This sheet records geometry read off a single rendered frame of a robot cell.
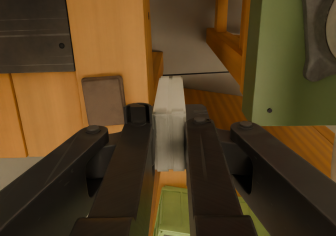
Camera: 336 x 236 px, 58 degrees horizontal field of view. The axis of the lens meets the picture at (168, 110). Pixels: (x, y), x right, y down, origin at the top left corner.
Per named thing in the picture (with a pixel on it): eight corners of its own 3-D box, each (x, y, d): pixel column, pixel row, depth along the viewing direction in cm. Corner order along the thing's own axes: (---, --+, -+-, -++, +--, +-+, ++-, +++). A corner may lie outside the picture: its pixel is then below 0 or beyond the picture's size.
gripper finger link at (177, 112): (168, 112, 13) (186, 112, 13) (170, 75, 20) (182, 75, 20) (170, 172, 14) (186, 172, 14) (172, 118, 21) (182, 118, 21)
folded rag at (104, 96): (128, 122, 62) (126, 128, 59) (89, 124, 62) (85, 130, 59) (122, 74, 59) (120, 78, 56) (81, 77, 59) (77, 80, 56)
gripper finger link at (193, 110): (186, 144, 12) (263, 143, 12) (183, 103, 17) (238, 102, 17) (187, 177, 12) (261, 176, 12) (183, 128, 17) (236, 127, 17)
